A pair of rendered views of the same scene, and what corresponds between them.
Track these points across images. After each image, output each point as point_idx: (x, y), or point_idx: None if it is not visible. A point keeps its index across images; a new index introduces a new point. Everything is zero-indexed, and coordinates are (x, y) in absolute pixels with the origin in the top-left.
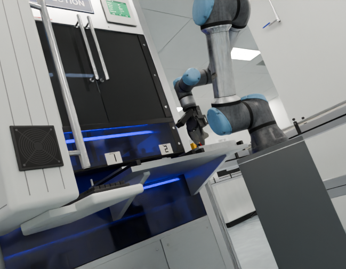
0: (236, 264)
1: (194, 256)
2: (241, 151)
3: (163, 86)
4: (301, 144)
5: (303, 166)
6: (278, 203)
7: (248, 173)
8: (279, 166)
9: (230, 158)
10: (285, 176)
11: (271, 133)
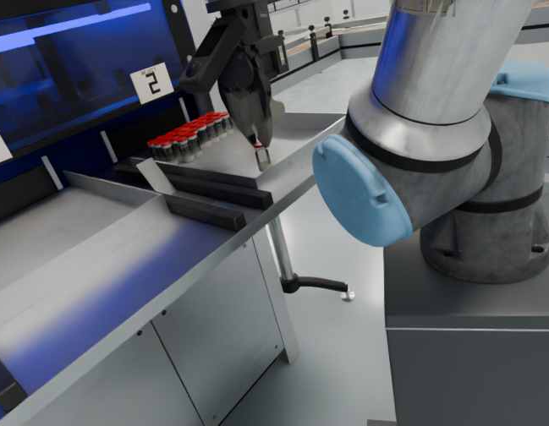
0: (284, 259)
1: (216, 308)
2: (326, 41)
3: None
4: None
5: None
6: (462, 423)
7: (411, 354)
8: (516, 365)
9: (302, 63)
10: (518, 388)
11: (524, 238)
